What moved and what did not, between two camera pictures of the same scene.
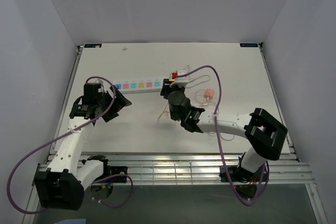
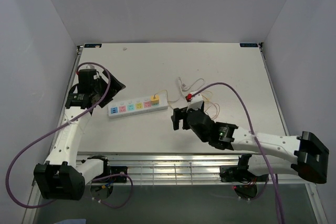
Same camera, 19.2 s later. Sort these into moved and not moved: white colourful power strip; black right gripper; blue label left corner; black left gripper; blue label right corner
Moved: white colourful power strip; black left gripper; black right gripper
Not moved: blue label left corner; blue label right corner
